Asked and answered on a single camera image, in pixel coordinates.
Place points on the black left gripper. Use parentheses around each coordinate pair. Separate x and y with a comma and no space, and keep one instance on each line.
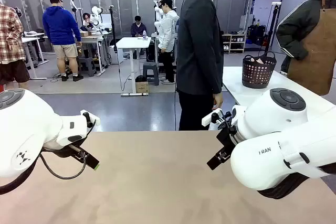
(60,148)

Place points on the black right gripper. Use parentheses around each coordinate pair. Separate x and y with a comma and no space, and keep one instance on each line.
(227,137)

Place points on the dark grey perforated basket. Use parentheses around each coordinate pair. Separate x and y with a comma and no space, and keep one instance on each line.
(257,77)

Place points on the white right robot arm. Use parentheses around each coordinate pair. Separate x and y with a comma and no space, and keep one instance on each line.
(275,129)

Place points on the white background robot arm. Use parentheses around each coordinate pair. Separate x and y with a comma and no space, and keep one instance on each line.
(95,16)
(158,11)

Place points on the person's right forearm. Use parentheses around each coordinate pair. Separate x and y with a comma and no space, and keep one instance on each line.
(216,77)

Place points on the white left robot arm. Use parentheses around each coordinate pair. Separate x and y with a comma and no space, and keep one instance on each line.
(26,119)

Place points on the person's right hand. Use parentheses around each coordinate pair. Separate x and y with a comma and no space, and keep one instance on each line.
(218,100)

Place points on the white rectangular table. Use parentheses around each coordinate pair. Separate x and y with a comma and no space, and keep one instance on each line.
(236,87)

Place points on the cardboard box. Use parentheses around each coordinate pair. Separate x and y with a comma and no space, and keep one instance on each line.
(141,87)

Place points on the dark grey stool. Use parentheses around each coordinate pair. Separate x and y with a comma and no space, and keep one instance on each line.
(88,62)

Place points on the grey plastic stool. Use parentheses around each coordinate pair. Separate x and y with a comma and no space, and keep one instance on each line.
(151,66)

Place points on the white shoe shelf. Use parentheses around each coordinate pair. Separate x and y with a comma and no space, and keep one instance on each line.
(233,43)

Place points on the white robot desk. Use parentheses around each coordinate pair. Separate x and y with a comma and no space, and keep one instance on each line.
(93,37)

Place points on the person in grey blazer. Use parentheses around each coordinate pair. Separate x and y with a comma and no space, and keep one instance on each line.
(197,37)

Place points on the white standing desk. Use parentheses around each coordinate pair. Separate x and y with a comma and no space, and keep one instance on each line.
(134,42)

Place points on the clear water bottle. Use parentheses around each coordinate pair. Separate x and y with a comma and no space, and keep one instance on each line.
(144,34)

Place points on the seated person with glasses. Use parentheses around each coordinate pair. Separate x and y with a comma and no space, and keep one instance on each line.
(86,22)

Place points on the person in blue hoodie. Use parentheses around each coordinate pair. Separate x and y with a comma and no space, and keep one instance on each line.
(60,24)

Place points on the person in white shirt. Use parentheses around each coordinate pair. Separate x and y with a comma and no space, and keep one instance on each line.
(168,30)

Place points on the seated person in dark sweater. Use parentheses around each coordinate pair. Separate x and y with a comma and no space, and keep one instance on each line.
(137,28)

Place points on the mannequin in plaid shirt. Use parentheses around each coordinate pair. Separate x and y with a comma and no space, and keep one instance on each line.
(10,37)

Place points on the black tripod pole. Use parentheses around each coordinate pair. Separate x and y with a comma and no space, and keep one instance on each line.
(273,24)

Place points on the person in brown apron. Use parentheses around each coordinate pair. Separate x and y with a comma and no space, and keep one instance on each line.
(315,51)

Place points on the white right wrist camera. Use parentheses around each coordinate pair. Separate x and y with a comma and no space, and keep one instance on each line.
(207,120)

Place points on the white desk with leg frame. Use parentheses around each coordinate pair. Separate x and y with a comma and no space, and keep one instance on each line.
(31,39)

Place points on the black camera stand pole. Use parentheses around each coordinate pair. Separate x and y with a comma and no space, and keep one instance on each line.
(112,24)

